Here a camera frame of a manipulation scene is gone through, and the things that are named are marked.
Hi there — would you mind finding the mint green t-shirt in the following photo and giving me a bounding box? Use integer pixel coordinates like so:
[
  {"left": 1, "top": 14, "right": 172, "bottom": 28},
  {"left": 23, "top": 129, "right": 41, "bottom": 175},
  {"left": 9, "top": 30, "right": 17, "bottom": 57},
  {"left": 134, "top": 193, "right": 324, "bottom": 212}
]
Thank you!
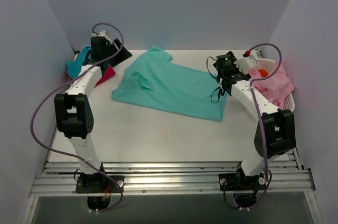
[{"left": 111, "top": 46, "right": 227, "bottom": 122}]

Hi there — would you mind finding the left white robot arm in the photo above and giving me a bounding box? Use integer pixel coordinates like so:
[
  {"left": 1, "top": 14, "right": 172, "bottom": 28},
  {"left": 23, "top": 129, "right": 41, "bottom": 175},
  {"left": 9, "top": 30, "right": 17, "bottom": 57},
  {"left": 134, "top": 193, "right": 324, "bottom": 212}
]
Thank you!
[{"left": 54, "top": 35, "right": 132, "bottom": 192}]

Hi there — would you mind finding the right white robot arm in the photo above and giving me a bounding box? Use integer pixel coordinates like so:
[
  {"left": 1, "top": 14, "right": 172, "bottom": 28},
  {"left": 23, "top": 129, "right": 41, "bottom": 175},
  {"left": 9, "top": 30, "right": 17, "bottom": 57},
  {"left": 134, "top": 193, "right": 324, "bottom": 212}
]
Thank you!
[{"left": 213, "top": 51, "right": 296, "bottom": 189}]

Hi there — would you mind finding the folded red t-shirt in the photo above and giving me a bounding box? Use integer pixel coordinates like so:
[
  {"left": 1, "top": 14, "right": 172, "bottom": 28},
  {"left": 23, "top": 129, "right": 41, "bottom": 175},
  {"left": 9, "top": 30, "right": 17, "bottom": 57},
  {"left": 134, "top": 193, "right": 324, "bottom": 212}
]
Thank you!
[{"left": 66, "top": 63, "right": 116, "bottom": 86}]

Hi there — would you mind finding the folded teal t-shirt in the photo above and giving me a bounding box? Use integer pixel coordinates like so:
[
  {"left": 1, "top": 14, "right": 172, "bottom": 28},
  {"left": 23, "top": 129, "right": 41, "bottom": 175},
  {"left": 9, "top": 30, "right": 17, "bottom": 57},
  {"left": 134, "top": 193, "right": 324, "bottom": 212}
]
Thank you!
[{"left": 66, "top": 46, "right": 91, "bottom": 79}]

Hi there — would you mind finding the orange t-shirt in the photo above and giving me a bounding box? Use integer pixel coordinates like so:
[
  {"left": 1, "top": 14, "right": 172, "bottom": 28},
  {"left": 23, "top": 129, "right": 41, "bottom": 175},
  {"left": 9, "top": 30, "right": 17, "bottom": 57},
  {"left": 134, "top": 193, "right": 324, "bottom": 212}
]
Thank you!
[{"left": 257, "top": 69, "right": 269, "bottom": 78}]

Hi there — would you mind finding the white plastic laundry basket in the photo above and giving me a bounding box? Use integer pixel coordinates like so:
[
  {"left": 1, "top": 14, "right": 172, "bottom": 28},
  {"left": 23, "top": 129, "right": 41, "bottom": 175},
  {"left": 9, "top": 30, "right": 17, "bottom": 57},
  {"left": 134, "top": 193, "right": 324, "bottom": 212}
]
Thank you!
[{"left": 249, "top": 59, "right": 295, "bottom": 114}]

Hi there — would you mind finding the pink t-shirt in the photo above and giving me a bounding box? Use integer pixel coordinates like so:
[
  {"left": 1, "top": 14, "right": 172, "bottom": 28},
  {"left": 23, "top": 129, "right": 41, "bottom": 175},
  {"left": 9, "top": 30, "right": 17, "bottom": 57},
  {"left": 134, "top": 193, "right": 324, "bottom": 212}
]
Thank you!
[{"left": 249, "top": 59, "right": 295, "bottom": 111}]

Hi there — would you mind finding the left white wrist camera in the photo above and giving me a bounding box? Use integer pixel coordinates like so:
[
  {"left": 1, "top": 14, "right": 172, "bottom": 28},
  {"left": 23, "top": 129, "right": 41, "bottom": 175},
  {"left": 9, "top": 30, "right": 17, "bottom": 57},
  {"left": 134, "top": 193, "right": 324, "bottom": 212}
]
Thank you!
[{"left": 91, "top": 30, "right": 109, "bottom": 39}]

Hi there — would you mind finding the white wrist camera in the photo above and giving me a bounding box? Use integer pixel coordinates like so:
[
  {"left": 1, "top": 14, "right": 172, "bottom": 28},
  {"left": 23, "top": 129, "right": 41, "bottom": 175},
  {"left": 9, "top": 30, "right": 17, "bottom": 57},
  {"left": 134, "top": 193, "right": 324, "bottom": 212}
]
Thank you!
[
  {"left": 91, "top": 30, "right": 109, "bottom": 39},
  {"left": 234, "top": 50, "right": 257, "bottom": 73}
]

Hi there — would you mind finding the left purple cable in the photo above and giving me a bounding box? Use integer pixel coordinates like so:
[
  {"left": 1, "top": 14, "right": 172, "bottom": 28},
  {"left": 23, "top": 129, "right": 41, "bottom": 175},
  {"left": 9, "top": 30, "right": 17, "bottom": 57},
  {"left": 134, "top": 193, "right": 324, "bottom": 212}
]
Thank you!
[{"left": 30, "top": 22, "right": 125, "bottom": 211}]

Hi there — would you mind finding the black looped cable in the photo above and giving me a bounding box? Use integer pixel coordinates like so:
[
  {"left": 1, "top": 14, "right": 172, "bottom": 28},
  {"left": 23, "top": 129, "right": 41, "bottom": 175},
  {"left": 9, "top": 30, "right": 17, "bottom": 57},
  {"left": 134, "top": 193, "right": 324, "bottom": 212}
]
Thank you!
[{"left": 206, "top": 56, "right": 225, "bottom": 104}]

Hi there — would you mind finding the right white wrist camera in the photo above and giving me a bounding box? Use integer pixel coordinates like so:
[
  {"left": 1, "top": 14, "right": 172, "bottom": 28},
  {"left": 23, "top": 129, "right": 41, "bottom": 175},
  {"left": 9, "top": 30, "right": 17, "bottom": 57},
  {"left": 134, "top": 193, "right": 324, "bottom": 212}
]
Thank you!
[{"left": 234, "top": 50, "right": 257, "bottom": 73}]

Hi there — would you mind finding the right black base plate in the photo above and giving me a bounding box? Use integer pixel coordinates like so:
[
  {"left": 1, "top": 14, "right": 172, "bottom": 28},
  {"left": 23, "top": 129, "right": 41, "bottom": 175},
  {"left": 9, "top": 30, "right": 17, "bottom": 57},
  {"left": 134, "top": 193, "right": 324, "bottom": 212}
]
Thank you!
[{"left": 218, "top": 173, "right": 266, "bottom": 191}]

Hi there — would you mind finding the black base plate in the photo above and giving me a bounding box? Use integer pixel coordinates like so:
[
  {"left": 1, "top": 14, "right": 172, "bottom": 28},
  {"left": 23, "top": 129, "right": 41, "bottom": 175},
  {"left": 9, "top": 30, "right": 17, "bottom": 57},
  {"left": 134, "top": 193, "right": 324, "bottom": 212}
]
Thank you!
[
  {"left": 218, "top": 173, "right": 266, "bottom": 191},
  {"left": 75, "top": 173, "right": 125, "bottom": 194}
]

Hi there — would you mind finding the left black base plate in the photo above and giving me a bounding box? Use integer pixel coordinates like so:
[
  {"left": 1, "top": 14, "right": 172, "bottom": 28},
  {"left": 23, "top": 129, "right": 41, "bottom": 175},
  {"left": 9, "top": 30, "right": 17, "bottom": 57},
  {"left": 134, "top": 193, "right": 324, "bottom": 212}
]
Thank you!
[{"left": 75, "top": 173, "right": 125, "bottom": 194}]

